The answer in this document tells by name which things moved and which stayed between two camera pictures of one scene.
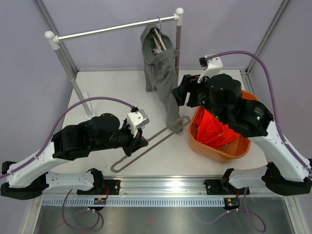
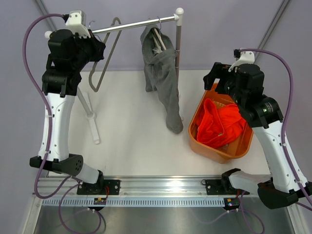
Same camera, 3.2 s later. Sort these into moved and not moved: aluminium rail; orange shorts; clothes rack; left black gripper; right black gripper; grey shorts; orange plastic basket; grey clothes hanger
Moved: left black gripper; grey clothes hanger; right black gripper
Not moved: aluminium rail; orange shorts; orange plastic basket; clothes rack; grey shorts
